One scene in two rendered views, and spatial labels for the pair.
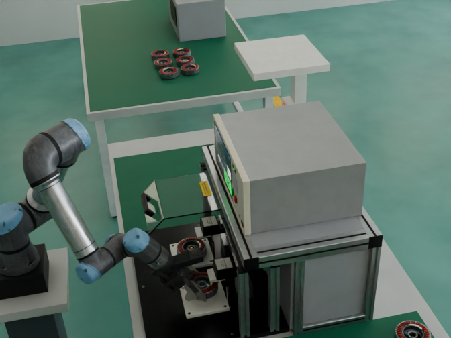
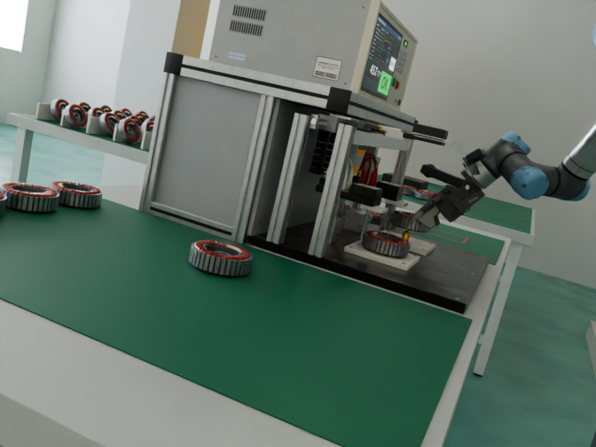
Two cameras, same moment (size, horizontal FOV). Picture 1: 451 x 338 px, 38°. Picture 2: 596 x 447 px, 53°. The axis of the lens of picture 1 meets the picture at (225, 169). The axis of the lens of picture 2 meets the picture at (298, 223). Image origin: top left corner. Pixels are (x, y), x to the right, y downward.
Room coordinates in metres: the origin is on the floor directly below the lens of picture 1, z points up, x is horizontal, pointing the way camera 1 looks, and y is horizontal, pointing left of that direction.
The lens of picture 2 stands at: (3.18, 0.67, 1.05)
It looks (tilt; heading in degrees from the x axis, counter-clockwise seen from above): 10 degrees down; 211
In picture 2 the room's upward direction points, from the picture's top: 13 degrees clockwise
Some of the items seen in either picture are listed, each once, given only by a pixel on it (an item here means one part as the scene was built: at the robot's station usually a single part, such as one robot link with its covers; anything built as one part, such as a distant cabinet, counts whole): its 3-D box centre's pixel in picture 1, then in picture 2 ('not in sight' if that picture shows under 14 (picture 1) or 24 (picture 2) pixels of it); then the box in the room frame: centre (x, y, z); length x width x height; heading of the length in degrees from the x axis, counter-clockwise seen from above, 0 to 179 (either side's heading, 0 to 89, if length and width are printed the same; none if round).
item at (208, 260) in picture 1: (192, 254); (383, 254); (1.90, 0.14, 0.78); 0.15 x 0.15 x 0.01; 11
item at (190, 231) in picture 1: (201, 277); (387, 252); (1.78, 0.11, 0.76); 0.64 x 0.47 x 0.02; 11
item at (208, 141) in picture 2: not in sight; (205, 157); (2.17, -0.21, 0.91); 0.28 x 0.03 x 0.32; 101
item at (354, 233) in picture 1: (282, 191); (309, 98); (1.84, -0.19, 1.09); 0.68 x 0.44 x 0.05; 11
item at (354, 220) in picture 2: (243, 286); (356, 220); (1.69, -0.04, 0.80); 0.08 x 0.05 x 0.06; 11
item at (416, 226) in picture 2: (202, 285); (411, 221); (1.66, 0.10, 0.84); 0.11 x 0.11 x 0.04
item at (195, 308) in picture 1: (203, 298); (403, 241); (1.66, 0.10, 0.78); 0.15 x 0.15 x 0.01; 11
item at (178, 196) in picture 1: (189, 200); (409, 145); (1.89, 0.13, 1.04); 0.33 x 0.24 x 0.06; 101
